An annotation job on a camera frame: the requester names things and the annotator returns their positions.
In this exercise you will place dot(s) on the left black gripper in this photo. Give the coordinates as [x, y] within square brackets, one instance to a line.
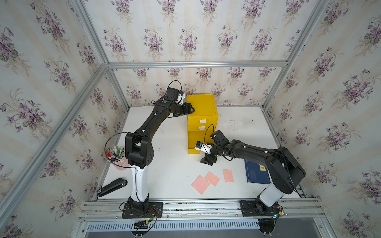
[186, 110]

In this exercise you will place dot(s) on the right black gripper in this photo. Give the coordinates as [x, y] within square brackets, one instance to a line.
[207, 159]

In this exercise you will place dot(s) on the yellow plastic drawer cabinet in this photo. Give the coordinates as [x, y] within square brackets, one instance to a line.
[203, 121]

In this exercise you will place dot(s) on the pink sticky pad large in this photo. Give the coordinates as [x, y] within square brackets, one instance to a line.
[200, 185]

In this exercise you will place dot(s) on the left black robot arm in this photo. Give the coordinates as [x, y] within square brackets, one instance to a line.
[138, 145]

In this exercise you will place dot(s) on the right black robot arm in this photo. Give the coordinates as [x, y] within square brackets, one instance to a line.
[284, 170]

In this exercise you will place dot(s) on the dark blue book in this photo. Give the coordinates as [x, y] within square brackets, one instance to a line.
[256, 173]

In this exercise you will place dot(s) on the pink pen holder cup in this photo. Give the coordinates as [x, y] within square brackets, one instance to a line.
[116, 157]

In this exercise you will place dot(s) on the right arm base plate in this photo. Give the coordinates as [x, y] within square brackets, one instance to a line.
[256, 208]

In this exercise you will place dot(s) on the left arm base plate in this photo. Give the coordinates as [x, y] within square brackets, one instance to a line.
[151, 210]

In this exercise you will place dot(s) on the aluminium mounting rail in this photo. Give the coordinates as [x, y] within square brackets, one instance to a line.
[199, 209]

